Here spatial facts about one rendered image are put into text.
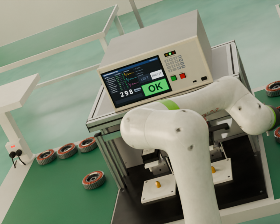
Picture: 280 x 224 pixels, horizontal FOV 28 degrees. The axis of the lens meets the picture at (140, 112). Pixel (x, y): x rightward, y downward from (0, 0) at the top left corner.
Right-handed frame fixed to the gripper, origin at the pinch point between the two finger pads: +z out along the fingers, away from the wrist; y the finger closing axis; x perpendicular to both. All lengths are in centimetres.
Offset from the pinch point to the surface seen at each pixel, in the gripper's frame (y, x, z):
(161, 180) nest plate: -56, -20, -2
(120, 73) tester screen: -59, 27, -20
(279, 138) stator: -8.7, -8.1, 18.3
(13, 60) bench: -314, 97, 196
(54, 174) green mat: -130, -12, 16
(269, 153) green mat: -12.7, -13.8, 14.9
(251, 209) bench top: -12.7, -32.3, -15.6
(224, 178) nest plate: -26.4, -21.3, -4.2
